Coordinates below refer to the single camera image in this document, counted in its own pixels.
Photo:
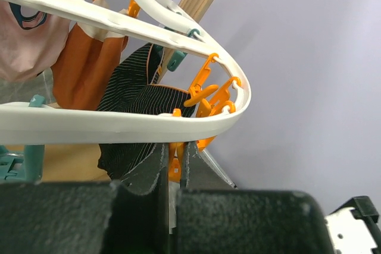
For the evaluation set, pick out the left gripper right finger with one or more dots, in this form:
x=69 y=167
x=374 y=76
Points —
x=197 y=173

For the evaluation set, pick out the rust orange hanging underwear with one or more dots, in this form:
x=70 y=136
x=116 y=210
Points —
x=84 y=67

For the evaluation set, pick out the black striped hanging underwear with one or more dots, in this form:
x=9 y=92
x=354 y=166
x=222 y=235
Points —
x=133 y=88

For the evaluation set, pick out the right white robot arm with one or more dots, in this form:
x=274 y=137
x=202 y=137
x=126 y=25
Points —
x=353 y=227

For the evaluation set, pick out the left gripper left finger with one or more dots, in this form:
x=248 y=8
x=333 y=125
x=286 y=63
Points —
x=151 y=174

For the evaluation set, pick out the pink hanging underwear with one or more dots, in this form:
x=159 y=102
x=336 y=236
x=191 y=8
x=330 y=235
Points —
x=29 y=45

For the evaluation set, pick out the aluminium mounting rail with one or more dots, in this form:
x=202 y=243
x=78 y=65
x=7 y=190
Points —
x=213 y=164

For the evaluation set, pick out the orange plastic clothes clip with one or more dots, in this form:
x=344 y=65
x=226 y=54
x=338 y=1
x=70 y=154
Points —
x=176 y=153

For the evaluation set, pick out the pale green hanging underwear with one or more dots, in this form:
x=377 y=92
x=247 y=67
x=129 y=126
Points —
x=12 y=170

